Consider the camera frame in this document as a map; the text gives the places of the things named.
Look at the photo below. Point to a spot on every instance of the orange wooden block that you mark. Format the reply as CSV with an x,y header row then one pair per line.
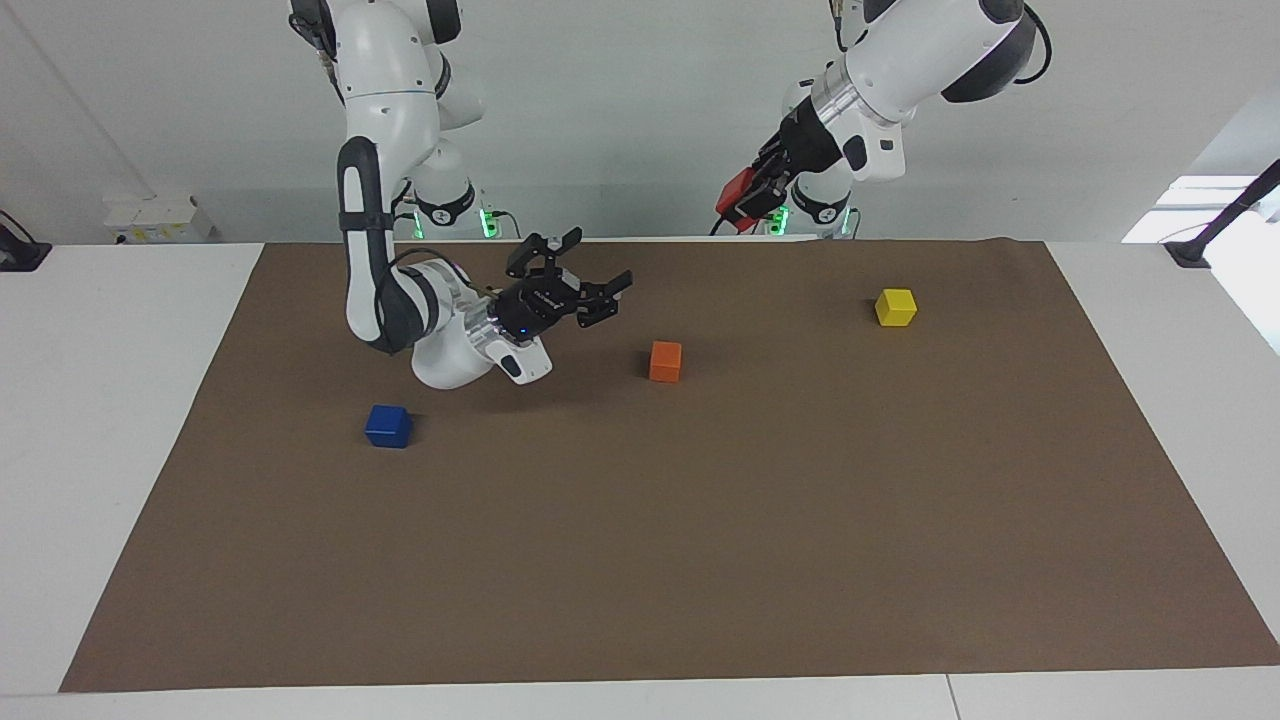
x,y
665,361

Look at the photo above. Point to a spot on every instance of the red wooden block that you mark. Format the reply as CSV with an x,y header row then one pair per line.
x,y
735,195

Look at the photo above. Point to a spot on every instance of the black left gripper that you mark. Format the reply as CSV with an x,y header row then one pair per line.
x,y
810,145

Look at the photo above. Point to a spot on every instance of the black table clamp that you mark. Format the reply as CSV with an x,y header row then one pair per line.
x,y
25,255

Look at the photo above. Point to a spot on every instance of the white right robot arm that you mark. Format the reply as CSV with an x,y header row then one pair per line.
x,y
385,120

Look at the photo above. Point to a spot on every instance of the black clamp with pole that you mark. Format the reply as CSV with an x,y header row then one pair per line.
x,y
1215,225

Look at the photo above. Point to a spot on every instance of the blue wooden block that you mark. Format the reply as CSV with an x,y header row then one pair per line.
x,y
388,426

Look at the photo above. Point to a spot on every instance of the white wall box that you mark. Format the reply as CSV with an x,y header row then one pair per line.
x,y
160,220

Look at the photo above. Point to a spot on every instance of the brown paper mat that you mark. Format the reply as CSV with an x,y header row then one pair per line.
x,y
640,520

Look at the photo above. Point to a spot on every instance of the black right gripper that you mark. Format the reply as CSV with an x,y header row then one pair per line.
x,y
535,305

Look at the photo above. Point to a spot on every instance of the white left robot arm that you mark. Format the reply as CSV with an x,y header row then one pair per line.
x,y
930,50

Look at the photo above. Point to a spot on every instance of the yellow wooden block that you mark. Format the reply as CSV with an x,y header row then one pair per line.
x,y
895,307

